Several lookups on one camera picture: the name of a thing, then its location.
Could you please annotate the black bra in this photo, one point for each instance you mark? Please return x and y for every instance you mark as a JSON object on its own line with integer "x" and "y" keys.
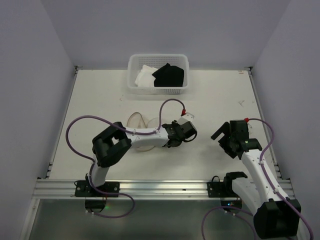
{"x": 169, "y": 76}

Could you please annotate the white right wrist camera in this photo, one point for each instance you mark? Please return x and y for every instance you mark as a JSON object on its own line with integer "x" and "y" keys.
{"x": 248, "y": 124}

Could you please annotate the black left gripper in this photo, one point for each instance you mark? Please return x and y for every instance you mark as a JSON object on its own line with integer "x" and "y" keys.
{"x": 189, "y": 128}

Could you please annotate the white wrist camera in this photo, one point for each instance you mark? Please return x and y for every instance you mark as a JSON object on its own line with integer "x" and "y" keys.
{"x": 248, "y": 124}
{"x": 185, "y": 117}

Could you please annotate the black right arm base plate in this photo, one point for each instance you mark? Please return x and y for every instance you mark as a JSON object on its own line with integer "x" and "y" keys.
{"x": 221, "y": 189}

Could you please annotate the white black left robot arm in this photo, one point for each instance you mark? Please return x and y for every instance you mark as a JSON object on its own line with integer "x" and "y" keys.
{"x": 113, "y": 143}

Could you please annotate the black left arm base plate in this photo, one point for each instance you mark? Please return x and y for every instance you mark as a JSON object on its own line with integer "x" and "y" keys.
{"x": 109, "y": 189}

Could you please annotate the white mesh laundry bag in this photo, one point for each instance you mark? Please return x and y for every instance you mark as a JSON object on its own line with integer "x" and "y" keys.
{"x": 139, "y": 121}

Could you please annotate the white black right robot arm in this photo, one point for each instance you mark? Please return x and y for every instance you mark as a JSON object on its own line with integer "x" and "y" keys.
{"x": 275, "y": 215}

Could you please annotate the white perforated plastic basket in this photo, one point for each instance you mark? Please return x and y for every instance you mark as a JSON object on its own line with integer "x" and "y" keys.
{"x": 136, "y": 62}

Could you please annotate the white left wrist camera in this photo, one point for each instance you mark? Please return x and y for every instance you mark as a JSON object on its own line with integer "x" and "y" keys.
{"x": 185, "y": 117}

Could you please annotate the white bra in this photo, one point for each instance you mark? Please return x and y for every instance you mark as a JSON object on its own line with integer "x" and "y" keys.
{"x": 145, "y": 78}

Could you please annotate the aluminium table edge rail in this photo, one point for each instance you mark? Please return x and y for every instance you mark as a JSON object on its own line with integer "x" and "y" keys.
{"x": 59, "y": 189}

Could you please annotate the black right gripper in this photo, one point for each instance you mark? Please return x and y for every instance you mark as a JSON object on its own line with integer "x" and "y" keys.
{"x": 224, "y": 136}

